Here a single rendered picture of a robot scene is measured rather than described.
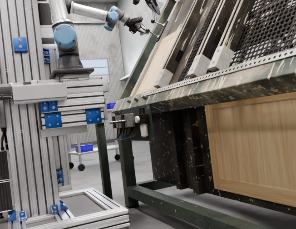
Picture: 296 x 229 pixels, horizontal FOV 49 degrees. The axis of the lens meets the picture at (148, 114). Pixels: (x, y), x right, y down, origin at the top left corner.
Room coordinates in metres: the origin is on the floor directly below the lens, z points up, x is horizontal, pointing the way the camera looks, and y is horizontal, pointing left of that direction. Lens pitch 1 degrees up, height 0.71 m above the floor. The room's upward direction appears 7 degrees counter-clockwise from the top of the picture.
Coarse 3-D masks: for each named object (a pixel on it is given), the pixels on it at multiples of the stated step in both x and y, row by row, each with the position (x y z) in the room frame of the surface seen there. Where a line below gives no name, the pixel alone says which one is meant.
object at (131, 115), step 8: (128, 112) 2.43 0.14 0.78; (136, 112) 2.30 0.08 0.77; (144, 112) 2.11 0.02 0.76; (120, 120) 2.27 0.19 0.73; (128, 120) 2.21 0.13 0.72; (136, 120) 2.10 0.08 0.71; (144, 120) 2.10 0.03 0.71; (120, 128) 2.40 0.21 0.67; (128, 128) 2.46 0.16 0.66; (136, 128) 2.33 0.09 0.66; (144, 128) 2.10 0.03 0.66; (152, 128) 2.10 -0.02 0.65; (128, 136) 2.48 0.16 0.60; (136, 136) 2.34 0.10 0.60; (144, 136) 2.11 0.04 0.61; (152, 136) 2.11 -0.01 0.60
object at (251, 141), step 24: (288, 96) 1.42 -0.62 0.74; (216, 120) 1.90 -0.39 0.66; (240, 120) 1.72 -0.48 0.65; (264, 120) 1.56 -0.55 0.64; (288, 120) 1.44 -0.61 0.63; (216, 144) 1.92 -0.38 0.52; (240, 144) 1.74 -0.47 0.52; (264, 144) 1.58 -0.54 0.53; (288, 144) 1.45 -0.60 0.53; (216, 168) 1.94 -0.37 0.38; (240, 168) 1.76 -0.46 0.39; (264, 168) 1.60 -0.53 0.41; (288, 168) 1.47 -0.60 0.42; (240, 192) 1.77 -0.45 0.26; (264, 192) 1.61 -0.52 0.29; (288, 192) 1.48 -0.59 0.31
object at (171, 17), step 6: (180, 6) 2.78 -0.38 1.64; (174, 12) 2.75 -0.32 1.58; (168, 18) 2.76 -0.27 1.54; (174, 18) 2.74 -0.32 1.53; (168, 24) 2.72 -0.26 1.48; (168, 30) 2.71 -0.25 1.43; (162, 36) 2.68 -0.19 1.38; (156, 42) 2.71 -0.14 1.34; (156, 48) 2.66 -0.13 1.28; (150, 54) 2.68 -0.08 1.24; (150, 60) 2.63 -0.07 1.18; (144, 66) 2.65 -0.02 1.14; (144, 72) 2.60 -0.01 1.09; (138, 78) 2.62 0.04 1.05; (138, 84) 2.57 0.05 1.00
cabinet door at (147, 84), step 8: (176, 32) 2.46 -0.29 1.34; (168, 40) 2.53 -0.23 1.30; (160, 48) 2.60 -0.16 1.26; (168, 48) 2.44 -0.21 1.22; (160, 56) 2.51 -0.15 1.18; (152, 64) 2.58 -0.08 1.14; (160, 64) 2.42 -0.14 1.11; (152, 72) 2.48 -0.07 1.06; (144, 80) 2.53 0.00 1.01; (152, 80) 2.39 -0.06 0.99; (144, 88) 2.45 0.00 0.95; (152, 88) 2.30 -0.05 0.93
